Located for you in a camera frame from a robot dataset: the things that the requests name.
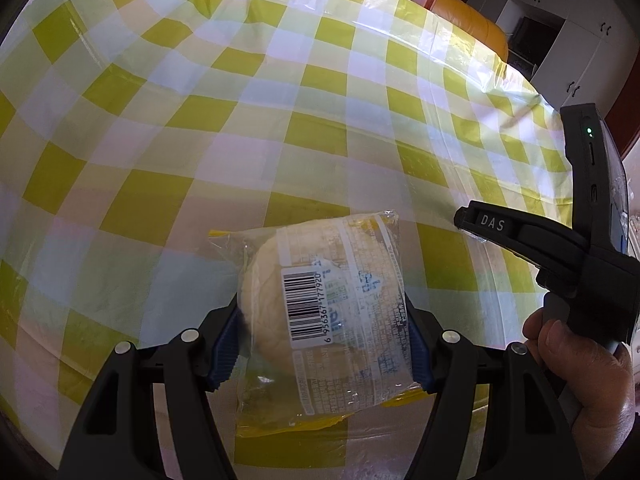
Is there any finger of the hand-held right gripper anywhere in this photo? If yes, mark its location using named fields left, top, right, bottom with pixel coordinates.
left=454, top=200, right=588, bottom=272

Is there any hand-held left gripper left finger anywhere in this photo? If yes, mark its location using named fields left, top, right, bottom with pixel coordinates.
left=57, top=295, right=246, bottom=480

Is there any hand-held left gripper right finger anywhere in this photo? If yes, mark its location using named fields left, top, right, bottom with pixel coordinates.
left=400, top=292, right=586, bottom=480

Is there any bun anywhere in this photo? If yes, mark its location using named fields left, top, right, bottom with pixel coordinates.
left=207, top=211, right=431, bottom=441

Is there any person's right hand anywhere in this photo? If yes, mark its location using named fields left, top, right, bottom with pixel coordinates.
left=522, top=307, right=640, bottom=461

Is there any brown wooden door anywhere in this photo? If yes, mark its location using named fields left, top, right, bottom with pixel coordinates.
left=617, top=125, right=640, bottom=166

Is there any white cabinet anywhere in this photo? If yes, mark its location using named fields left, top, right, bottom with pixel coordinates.
left=467, top=0, right=640, bottom=116

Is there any yellow leather chair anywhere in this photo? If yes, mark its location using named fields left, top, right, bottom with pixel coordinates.
left=430, top=0, right=511, bottom=68

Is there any yellow checkered tablecloth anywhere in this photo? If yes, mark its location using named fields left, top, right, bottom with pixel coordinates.
left=0, top=0, right=576, bottom=480

